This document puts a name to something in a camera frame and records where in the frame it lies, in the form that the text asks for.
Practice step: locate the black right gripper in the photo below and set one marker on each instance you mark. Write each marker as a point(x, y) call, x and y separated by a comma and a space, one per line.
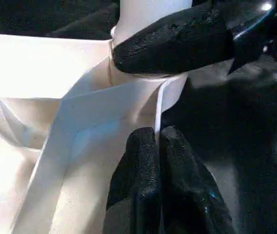
point(260, 24)

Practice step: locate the white plastic table leg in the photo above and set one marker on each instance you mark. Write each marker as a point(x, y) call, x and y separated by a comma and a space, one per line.
point(143, 14)

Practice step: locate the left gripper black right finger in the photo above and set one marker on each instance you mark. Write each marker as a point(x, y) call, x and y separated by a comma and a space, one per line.
point(189, 192)

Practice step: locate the black work mat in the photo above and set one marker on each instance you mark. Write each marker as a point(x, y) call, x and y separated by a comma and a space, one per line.
point(246, 146)

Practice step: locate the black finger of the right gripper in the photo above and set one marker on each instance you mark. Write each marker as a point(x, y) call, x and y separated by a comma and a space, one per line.
point(177, 41)

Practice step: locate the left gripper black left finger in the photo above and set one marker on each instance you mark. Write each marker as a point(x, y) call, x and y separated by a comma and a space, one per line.
point(136, 187)

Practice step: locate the white plastic table top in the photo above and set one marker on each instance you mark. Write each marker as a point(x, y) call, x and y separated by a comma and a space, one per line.
point(55, 122)

